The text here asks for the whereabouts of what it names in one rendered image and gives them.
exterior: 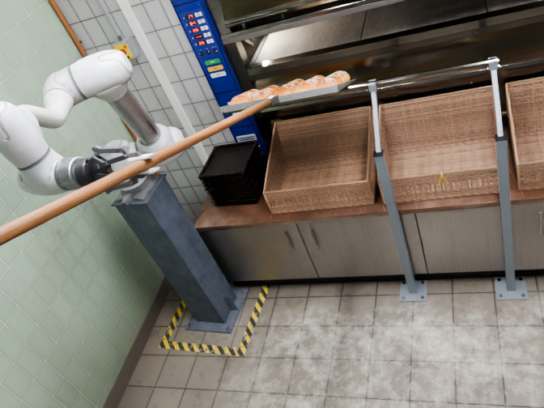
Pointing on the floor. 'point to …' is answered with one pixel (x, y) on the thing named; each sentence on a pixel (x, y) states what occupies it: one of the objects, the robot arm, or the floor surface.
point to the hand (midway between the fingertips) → (143, 163)
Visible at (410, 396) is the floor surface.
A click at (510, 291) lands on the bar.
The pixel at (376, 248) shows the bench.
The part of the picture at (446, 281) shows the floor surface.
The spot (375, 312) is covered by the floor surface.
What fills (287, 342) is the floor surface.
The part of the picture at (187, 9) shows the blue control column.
